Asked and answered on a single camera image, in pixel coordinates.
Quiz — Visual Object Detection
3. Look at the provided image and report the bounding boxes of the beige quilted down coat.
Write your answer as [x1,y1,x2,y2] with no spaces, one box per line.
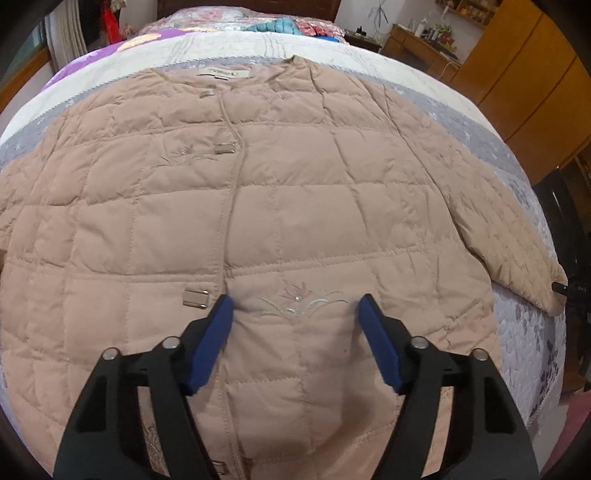
[1,58,565,479]

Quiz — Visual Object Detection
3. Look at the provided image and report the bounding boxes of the coat rack with clothes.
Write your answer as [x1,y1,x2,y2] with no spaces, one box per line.
[98,0,134,45]

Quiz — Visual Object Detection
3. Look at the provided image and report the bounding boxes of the grey floral quilted bedspread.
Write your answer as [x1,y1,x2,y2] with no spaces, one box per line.
[1,47,566,427]

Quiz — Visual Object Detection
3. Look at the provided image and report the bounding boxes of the black chair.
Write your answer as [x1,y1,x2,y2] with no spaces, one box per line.
[534,168,590,392]

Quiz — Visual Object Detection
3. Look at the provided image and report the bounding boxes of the wooden wardrobe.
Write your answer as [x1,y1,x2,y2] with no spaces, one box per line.
[451,1,590,184]

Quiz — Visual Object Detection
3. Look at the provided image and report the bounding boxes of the wooden desk with clutter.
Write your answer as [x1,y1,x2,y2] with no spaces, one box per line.
[380,25,462,85]

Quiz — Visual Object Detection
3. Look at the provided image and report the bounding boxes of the teal folded garment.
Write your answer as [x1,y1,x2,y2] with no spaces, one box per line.
[245,17,304,35]

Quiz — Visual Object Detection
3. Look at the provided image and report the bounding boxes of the purple floral blanket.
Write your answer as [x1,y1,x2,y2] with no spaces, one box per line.
[42,29,193,91]

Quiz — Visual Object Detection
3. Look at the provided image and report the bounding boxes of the left window curtain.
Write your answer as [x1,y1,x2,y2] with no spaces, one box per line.
[44,0,88,73]

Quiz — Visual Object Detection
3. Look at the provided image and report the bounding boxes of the wall shelf with items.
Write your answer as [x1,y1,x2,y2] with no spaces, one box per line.
[436,0,503,26]

